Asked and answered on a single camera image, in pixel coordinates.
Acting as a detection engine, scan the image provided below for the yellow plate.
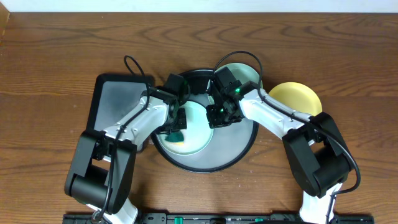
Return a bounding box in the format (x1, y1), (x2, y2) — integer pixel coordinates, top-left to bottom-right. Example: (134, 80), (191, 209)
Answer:
(269, 82), (323, 116)

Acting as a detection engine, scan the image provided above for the black rectangular tray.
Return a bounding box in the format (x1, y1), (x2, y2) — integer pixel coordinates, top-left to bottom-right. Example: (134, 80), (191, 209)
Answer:
(86, 73), (154, 132)

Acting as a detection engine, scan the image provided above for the mint green plate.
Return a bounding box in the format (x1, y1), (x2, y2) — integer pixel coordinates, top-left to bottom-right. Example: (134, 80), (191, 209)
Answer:
(206, 62), (264, 105)
(156, 101), (213, 156)

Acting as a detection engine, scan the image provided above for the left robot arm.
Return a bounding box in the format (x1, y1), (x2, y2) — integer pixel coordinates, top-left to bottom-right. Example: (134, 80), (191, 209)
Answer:
(64, 74), (190, 223)

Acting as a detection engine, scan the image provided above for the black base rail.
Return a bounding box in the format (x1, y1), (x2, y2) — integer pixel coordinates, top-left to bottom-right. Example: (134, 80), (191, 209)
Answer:
(62, 213), (375, 224)

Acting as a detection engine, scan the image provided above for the black round tray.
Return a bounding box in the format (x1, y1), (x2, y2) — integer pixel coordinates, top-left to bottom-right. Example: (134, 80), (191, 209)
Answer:
(151, 69), (259, 173)

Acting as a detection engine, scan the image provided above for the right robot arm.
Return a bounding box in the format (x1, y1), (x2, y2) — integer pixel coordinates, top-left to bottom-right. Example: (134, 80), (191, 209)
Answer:
(206, 67), (358, 223)

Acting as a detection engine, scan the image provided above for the green yellow sponge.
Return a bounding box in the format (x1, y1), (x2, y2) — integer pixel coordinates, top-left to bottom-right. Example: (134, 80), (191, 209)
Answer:
(164, 131), (185, 145)

